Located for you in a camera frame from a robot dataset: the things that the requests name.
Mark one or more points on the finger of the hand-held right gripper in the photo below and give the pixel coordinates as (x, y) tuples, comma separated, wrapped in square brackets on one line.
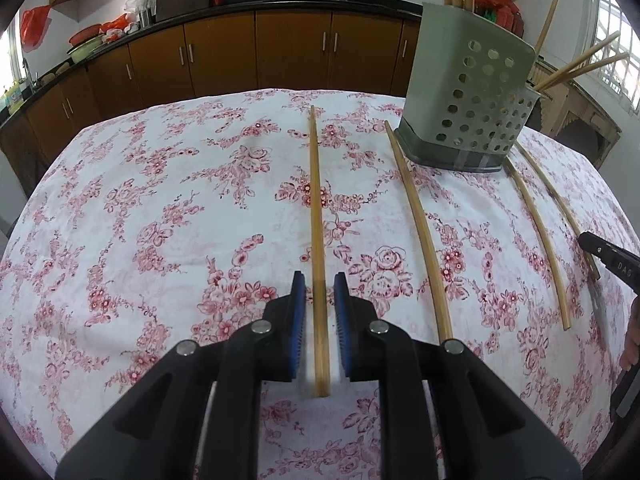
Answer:
[(595, 246)]

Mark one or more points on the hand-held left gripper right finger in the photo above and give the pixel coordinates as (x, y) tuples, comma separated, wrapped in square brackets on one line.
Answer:
[(342, 320)]

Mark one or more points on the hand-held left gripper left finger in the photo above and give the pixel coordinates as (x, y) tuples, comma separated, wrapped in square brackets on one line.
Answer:
[(297, 320)]

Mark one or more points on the green perforated utensil holder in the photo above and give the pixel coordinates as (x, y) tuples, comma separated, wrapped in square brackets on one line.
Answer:
[(450, 60)]

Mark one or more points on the person's right hand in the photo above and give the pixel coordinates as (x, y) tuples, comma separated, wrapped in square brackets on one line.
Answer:
[(632, 340)]

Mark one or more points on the worn cream side table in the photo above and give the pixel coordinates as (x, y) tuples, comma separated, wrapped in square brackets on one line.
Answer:
[(585, 110)]

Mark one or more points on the pink floral tablecloth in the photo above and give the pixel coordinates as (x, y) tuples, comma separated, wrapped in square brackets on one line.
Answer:
[(150, 260)]

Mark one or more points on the barred window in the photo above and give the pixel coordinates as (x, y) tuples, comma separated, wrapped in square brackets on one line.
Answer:
[(620, 15)]

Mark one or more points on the wooden base cabinets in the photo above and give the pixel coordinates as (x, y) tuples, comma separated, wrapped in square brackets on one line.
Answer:
[(220, 55)]

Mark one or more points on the black kitchen countertop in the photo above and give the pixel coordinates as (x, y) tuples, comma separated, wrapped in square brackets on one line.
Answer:
[(225, 9)]

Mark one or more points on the steel cup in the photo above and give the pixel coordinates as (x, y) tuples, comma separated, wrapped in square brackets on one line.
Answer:
[(145, 17)]

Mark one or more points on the green basin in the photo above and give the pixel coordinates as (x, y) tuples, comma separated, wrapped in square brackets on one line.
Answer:
[(87, 52)]

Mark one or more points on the red basin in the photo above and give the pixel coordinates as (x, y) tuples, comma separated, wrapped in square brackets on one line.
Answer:
[(85, 36)]

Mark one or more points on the white plastic bag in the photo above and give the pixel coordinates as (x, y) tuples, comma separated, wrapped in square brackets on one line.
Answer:
[(137, 2)]

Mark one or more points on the yellow detergent bottle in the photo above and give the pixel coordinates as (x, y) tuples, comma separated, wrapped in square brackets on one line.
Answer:
[(11, 94)]

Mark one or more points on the kitchen faucet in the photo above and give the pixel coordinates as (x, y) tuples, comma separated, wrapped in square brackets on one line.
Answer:
[(28, 72)]

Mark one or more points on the red hanging plastic bag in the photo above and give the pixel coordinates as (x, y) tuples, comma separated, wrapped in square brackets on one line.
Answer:
[(35, 27)]

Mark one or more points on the window with white frame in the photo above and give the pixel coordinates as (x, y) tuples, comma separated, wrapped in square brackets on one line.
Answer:
[(10, 60)]

